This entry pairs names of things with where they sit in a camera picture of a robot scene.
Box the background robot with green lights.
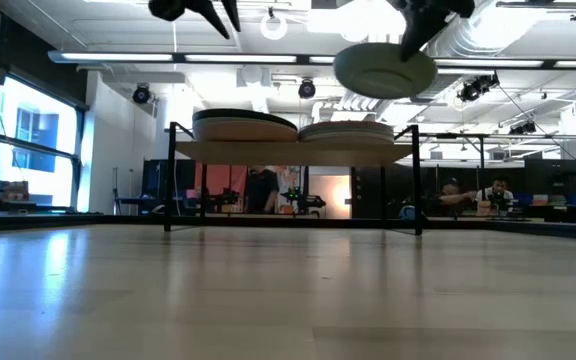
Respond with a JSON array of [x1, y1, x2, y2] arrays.
[[280, 185, 327, 215]]

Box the cardboard boxes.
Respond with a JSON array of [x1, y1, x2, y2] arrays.
[[0, 180, 30, 204]]

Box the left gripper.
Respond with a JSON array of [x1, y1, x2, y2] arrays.
[[147, 0, 243, 40]]

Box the black spotlight pair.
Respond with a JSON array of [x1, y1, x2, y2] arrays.
[[507, 119, 539, 136]]

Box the large window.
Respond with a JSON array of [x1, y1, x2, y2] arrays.
[[0, 74, 87, 214]]

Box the red panel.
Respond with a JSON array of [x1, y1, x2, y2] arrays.
[[194, 164, 248, 194]]

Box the large dark bowl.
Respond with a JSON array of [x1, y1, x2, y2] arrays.
[[191, 108, 299, 132]]

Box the long ceiling light bar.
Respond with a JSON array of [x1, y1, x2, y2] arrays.
[[47, 49, 576, 71]]

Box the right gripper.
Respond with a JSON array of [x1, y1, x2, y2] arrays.
[[390, 0, 477, 62]]

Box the person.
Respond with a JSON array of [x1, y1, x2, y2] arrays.
[[436, 177, 477, 219], [475, 175, 515, 216], [243, 166, 282, 215]]

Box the wooden shelf black metal legs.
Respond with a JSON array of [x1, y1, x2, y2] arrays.
[[163, 121, 425, 236]]

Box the small blue-grey plate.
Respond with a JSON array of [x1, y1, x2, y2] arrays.
[[300, 120, 394, 129]]

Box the silver ventilation duct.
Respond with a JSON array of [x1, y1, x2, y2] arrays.
[[417, 0, 519, 104]]

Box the black screen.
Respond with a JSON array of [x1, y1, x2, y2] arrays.
[[524, 158, 576, 196]]

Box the black ceiling spotlight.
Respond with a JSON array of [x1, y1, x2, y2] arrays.
[[131, 83, 152, 105], [297, 78, 318, 100]]

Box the small mint green plate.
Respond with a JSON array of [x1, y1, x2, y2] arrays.
[[332, 42, 439, 100]]

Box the small white plate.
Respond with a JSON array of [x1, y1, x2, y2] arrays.
[[301, 137, 393, 146]]

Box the black spotlight cluster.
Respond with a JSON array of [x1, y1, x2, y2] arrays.
[[456, 73, 501, 104]]

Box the black ceiling track fixture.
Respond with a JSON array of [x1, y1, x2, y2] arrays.
[[495, 0, 576, 21]]

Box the stack of plates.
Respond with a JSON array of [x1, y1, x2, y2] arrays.
[[297, 125, 396, 135]]

